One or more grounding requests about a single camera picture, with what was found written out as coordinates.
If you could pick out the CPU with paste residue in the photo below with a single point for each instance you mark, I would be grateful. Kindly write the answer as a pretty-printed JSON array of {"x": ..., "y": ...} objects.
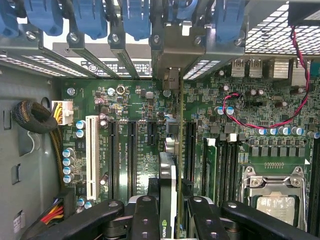
[{"x": 275, "y": 210}]

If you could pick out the metal expansion slot cover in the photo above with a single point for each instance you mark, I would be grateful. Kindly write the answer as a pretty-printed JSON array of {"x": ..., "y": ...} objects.
[
  {"x": 100, "y": 63},
  {"x": 62, "y": 66},
  {"x": 127, "y": 63}
]

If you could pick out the long black expansion slot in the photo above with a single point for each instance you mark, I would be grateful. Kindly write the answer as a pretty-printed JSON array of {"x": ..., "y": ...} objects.
[
  {"x": 190, "y": 155},
  {"x": 132, "y": 155},
  {"x": 113, "y": 155}
]

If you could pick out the blue card retention clip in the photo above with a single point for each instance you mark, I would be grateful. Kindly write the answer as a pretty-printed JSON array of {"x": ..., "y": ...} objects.
[
  {"x": 8, "y": 20},
  {"x": 185, "y": 10},
  {"x": 91, "y": 20},
  {"x": 136, "y": 20},
  {"x": 43, "y": 17},
  {"x": 230, "y": 22}
]

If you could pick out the black RAM slot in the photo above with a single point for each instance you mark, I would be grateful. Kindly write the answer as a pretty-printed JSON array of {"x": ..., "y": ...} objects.
[
  {"x": 315, "y": 187},
  {"x": 222, "y": 170},
  {"x": 233, "y": 170}
]

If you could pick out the metal CPU socket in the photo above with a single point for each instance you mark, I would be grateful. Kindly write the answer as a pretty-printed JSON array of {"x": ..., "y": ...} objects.
[{"x": 272, "y": 185}]

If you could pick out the white expansion slot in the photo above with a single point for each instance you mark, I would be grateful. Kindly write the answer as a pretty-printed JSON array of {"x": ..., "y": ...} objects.
[{"x": 92, "y": 155}]

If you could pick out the white power connector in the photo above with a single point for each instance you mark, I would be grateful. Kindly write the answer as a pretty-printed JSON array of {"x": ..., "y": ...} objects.
[{"x": 66, "y": 112}]

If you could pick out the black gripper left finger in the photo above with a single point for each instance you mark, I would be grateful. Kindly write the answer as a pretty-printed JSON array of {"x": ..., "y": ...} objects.
[{"x": 147, "y": 220}]

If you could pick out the green motherboard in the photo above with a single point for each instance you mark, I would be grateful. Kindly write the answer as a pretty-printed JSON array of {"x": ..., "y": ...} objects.
[{"x": 140, "y": 105}]

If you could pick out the green RAM stick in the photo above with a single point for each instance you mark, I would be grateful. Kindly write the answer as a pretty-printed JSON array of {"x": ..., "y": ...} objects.
[{"x": 212, "y": 170}]

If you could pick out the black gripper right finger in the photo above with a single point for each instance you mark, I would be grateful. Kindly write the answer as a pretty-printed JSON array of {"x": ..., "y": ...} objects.
[{"x": 202, "y": 220}]

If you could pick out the short black expansion slot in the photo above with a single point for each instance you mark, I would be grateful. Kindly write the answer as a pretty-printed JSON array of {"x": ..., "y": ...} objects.
[{"x": 151, "y": 133}]

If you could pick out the black open PC case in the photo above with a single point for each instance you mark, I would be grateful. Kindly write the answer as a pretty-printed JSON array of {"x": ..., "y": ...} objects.
[{"x": 20, "y": 48}]

